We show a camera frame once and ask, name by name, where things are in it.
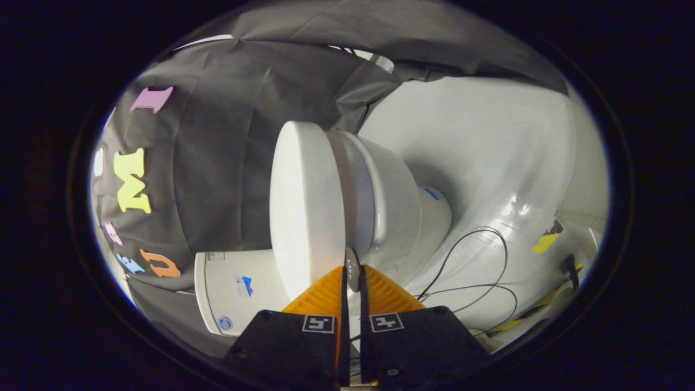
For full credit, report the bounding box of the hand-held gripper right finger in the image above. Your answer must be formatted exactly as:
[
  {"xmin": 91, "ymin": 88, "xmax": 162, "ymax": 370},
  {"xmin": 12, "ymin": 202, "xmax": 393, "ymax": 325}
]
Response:
[{"xmin": 358, "ymin": 264, "xmax": 492, "ymax": 388}]

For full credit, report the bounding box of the thin black cable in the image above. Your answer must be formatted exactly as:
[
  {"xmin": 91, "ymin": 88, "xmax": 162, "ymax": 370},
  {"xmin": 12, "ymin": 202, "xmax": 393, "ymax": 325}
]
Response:
[{"xmin": 415, "ymin": 228, "xmax": 520, "ymax": 333}]

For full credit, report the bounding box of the yellow black floor tape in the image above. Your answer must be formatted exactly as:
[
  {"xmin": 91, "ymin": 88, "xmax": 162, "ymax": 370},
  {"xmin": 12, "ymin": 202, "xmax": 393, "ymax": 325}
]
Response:
[{"xmin": 532, "ymin": 219, "xmax": 564, "ymax": 255}]

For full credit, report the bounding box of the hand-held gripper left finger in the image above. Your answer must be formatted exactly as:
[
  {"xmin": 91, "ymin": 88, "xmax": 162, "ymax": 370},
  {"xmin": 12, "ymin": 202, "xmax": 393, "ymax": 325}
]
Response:
[{"xmin": 222, "ymin": 264, "xmax": 351, "ymax": 389}]

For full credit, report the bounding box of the white toilet lid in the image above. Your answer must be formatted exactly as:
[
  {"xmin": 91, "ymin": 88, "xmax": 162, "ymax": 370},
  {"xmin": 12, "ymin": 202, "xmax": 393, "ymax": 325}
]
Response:
[{"xmin": 269, "ymin": 121, "xmax": 362, "ymax": 300}]

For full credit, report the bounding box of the white ceramic toilet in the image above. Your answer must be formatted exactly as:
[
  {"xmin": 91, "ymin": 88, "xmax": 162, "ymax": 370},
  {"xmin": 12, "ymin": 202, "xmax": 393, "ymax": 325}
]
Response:
[{"xmin": 204, "ymin": 130, "xmax": 453, "ymax": 337}]

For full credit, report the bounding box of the black backdrop cloth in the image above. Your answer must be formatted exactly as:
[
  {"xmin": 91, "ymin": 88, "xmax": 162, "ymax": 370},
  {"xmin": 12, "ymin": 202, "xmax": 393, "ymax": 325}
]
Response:
[{"xmin": 89, "ymin": 0, "xmax": 568, "ymax": 360}]

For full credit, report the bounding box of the white toilet tank cover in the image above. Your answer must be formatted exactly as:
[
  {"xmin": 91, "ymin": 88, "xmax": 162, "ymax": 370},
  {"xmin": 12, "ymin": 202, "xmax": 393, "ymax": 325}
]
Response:
[{"xmin": 194, "ymin": 252, "xmax": 210, "ymax": 335}]

